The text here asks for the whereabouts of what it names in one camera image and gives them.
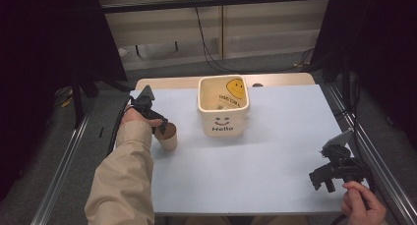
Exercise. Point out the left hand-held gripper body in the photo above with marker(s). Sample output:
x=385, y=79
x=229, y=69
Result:
x=144, y=104

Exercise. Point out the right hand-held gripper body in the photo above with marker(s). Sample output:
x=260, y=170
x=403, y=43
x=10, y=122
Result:
x=341, y=159

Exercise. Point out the brown paper cup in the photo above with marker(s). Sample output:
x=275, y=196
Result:
x=167, y=140

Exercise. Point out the white smiley face bin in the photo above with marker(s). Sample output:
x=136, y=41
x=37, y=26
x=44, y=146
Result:
x=223, y=117

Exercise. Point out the person's left hand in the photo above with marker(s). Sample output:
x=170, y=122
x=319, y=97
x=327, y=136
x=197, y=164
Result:
x=137, y=117

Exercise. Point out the person's right hand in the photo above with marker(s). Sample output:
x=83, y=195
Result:
x=362, y=207

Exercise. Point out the pale blue table mat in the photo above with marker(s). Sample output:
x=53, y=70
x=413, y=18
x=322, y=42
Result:
x=255, y=172

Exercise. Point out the black metal stand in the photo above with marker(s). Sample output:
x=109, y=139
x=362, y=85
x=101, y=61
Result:
x=80, y=97

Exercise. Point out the black curtain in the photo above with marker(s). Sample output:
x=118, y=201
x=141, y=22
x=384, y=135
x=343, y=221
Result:
x=377, y=48
x=49, y=54

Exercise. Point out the black horizontal bar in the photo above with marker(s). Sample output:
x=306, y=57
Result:
x=213, y=2

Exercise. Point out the aluminium frame rail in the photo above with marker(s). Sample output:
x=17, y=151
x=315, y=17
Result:
x=377, y=159
x=62, y=159

